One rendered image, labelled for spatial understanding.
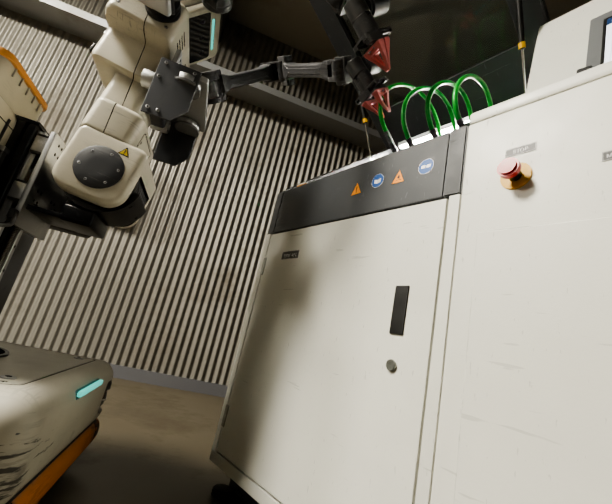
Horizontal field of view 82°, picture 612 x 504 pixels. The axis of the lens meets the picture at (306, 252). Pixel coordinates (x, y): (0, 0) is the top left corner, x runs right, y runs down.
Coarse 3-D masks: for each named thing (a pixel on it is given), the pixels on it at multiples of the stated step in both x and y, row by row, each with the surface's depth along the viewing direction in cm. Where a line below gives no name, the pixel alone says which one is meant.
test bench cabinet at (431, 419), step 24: (456, 216) 69; (456, 240) 67; (432, 360) 62; (432, 384) 61; (432, 408) 60; (216, 432) 106; (432, 432) 58; (216, 456) 102; (432, 456) 57; (240, 480) 90; (432, 480) 56
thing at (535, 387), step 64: (576, 64) 91; (512, 128) 66; (576, 128) 57; (512, 192) 62; (576, 192) 54; (512, 256) 58; (576, 256) 51; (512, 320) 55; (576, 320) 49; (448, 384) 59; (512, 384) 52; (576, 384) 46; (448, 448) 56; (512, 448) 49; (576, 448) 44
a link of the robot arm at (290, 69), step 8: (280, 56) 143; (288, 56) 142; (288, 64) 140; (296, 64) 136; (304, 64) 131; (312, 64) 127; (320, 64) 123; (328, 64) 119; (336, 64) 116; (288, 72) 141; (296, 72) 136; (304, 72) 132; (312, 72) 128; (320, 72) 124; (328, 72) 121; (336, 72) 118; (288, 80) 146; (328, 80) 122; (336, 80) 119
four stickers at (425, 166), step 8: (424, 160) 80; (432, 160) 78; (424, 168) 79; (432, 168) 77; (376, 176) 90; (392, 176) 86; (400, 176) 84; (352, 184) 97; (360, 184) 94; (376, 184) 89; (392, 184) 85; (352, 192) 95; (360, 192) 93
